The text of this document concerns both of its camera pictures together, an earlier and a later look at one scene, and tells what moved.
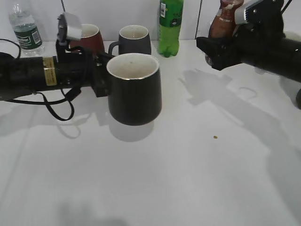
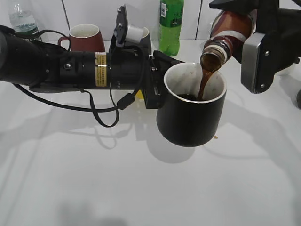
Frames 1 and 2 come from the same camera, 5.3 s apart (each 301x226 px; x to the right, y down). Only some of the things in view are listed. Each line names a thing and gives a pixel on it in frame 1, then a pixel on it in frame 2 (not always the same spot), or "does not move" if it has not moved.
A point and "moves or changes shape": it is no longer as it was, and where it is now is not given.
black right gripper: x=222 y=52 -> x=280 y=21
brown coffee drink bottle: x=222 y=24 moves or changes shape
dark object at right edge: x=298 y=99 does not move
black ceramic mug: x=134 y=87 moves or changes shape
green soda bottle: x=170 y=22 does not move
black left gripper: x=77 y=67 -> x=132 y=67
